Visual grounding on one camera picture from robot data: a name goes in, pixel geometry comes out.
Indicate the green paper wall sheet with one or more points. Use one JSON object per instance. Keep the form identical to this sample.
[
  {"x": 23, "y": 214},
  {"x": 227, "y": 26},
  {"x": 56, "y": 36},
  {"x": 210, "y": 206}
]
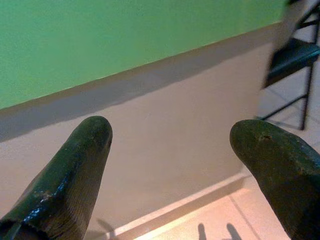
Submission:
[{"x": 100, "y": 37}]

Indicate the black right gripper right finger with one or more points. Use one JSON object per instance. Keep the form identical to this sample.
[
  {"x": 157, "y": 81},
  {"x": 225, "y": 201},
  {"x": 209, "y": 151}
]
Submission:
[{"x": 282, "y": 170}]

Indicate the black folding chair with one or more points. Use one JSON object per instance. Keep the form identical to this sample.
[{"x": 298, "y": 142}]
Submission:
[{"x": 292, "y": 60}]

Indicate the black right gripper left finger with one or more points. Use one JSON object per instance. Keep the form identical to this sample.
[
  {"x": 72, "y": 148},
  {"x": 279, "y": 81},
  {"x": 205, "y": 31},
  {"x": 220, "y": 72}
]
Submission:
[{"x": 65, "y": 180}]

